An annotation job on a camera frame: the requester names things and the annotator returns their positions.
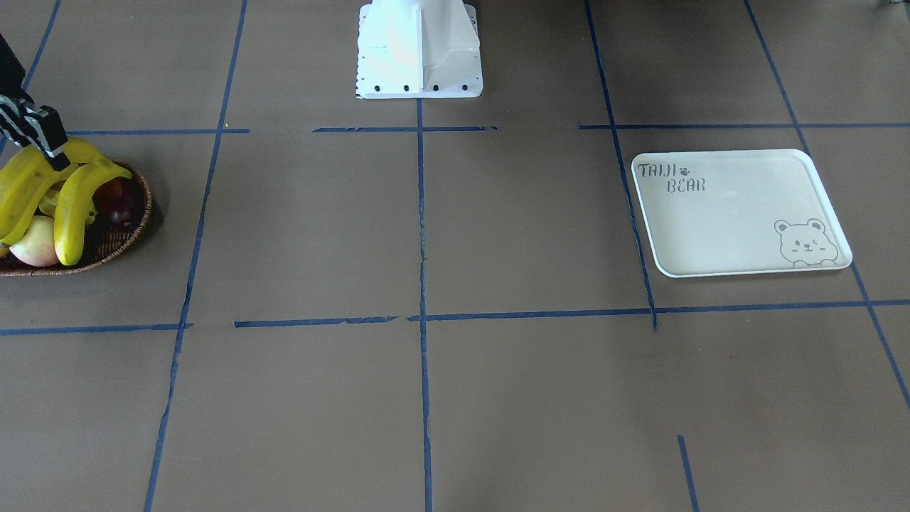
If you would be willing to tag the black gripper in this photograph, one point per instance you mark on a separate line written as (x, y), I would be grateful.
(37, 128)

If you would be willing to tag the brown wicker basket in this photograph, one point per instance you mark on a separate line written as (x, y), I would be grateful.
(104, 242)

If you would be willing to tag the dark red mango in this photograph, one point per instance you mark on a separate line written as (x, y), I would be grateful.
(119, 202)

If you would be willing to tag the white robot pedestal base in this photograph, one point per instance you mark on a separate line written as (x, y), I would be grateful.
(418, 49)

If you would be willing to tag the pink white peach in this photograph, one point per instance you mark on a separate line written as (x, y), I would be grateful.
(37, 246)

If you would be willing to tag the cream bear tray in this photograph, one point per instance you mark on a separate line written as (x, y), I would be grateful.
(736, 212)

